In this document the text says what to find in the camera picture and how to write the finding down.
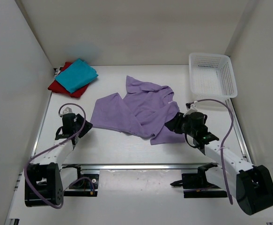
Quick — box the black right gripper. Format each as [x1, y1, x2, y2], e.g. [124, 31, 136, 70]
[165, 112, 196, 138]

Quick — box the purple t shirt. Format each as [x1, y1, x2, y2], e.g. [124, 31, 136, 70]
[90, 76, 185, 145]

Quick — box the red t shirt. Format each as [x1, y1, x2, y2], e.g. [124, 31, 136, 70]
[48, 62, 89, 98]

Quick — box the teal t shirt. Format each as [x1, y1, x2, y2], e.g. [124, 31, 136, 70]
[55, 59, 98, 93]

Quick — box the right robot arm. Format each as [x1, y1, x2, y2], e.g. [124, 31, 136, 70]
[165, 112, 273, 215]

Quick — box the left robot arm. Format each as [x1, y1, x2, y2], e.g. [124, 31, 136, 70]
[24, 112, 93, 209]

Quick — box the white plastic basket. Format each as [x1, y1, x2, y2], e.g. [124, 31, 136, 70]
[189, 52, 237, 101]

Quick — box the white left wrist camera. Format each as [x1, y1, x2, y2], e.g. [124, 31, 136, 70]
[59, 107, 73, 117]

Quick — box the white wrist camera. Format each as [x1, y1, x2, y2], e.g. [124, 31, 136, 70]
[185, 101, 198, 115]
[59, 107, 73, 117]

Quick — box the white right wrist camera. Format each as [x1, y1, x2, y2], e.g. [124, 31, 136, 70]
[185, 101, 198, 115]

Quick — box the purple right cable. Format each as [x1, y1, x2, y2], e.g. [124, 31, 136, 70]
[184, 98, 235, 205]

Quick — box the purple cable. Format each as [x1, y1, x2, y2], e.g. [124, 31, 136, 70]
[184, 98, 235, 205]
[23, 103, 95, 209]

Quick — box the aluminium table edge rail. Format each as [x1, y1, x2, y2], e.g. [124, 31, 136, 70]
[60, 163, 207, 170]

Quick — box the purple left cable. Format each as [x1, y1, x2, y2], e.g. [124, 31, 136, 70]
[23, 103, 95, 209]

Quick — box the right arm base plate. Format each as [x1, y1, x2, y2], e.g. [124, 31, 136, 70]
[170, 163, 228, 199]

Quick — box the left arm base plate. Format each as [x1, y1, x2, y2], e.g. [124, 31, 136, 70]
[64, 173, 99, 197]

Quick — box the right side aluminium rail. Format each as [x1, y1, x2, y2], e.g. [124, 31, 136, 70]
[225, 99, 252, 163]

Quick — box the left side aluminium rail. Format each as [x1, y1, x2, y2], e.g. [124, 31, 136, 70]
[4, 67, 59, 225]

